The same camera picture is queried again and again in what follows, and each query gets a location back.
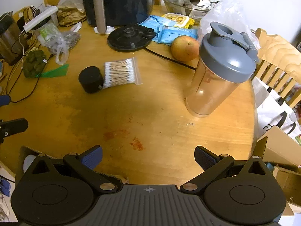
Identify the bag of cotton swabs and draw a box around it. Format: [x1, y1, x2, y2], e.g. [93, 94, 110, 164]
[103, 57, 142, 89]

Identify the blue wet wipes pack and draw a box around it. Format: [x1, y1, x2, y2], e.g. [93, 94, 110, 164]
[140, 15, 198, 45]

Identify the white computer mouse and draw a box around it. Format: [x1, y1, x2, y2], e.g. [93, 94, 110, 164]
[23, 155, 36, 173]

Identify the stainless steel electric kettle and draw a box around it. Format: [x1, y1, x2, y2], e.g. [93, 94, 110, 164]
[0, 12, 28, 66]

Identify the black round cap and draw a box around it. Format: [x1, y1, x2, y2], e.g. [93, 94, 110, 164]
[78, 66, 104, 93]

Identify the yellow wipes pack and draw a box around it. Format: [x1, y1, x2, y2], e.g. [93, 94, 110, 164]
[161, 13, 195, 29]

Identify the black power cable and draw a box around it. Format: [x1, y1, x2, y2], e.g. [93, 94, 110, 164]
[4, 4, 55, 104]

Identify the green net bag of nuts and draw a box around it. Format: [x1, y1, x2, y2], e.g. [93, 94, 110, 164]
[23, 50, 69, 78]

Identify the black kettle base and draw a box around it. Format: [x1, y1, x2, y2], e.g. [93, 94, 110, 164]
[107, 25, 156, 52]

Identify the clear plastic bag of seeds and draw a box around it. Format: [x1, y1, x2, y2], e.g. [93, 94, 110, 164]
[39, 22, 81, 65]

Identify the orange fruit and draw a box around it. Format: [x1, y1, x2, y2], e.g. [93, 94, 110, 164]
[171, 36, 200, 62]

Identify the white long handheld device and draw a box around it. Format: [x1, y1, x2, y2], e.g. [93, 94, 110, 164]
[24, 6, 58, 33]

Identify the wooden chair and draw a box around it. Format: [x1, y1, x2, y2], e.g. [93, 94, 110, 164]
[253, 28, 300, 108]

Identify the glass bowl with clutter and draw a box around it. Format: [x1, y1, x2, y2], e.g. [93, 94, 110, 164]
[158, 0, 219, 18]

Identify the clear shaker bottle grey lid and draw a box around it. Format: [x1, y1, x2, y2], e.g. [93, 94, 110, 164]
[185, 21, 258, 117]

